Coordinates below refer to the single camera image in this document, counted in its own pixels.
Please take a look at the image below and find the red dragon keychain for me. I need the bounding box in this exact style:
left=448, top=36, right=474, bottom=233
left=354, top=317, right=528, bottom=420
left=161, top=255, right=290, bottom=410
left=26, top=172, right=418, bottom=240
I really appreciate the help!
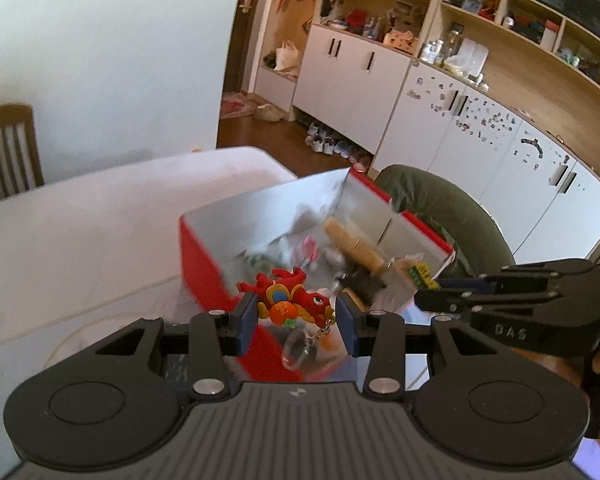
left=236, top=266, right=335, bottom=328

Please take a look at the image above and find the tan cracker pack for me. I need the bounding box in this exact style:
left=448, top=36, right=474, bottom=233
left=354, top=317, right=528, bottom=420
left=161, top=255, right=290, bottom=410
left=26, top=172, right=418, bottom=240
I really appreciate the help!
left=323, top=217, right=388, bottom=275

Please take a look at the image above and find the red cardboard box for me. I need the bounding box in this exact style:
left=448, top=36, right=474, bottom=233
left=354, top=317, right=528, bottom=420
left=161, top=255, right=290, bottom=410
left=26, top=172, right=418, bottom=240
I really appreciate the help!
left=180, top=169, right=454, bottom=382

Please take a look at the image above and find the white cabinet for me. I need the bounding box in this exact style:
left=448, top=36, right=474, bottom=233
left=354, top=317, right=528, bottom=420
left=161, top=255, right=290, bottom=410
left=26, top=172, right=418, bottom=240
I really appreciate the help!
left=262, top=0, right=600, bottom=263

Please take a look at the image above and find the olive green jacket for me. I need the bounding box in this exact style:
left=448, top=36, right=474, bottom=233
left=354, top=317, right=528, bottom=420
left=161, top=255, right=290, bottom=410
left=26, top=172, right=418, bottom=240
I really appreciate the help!
left=375, top=165, right=515, bottom=278

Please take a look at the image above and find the brown wooden chair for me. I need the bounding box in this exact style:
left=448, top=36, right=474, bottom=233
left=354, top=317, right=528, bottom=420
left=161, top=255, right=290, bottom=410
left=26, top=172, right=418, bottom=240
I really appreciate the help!
left=0, top=103, right=44, bottom=200

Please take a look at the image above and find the white tote bag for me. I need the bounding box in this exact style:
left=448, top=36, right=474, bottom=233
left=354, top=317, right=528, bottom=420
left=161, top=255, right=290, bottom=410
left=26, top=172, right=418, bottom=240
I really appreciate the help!
left=274, top=39, right=300, bottom=72

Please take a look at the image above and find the brown entrance door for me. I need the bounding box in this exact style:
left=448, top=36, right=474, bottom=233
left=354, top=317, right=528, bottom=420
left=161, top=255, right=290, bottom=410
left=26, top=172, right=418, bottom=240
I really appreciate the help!
left=223, top=0, right=258, bottom=93

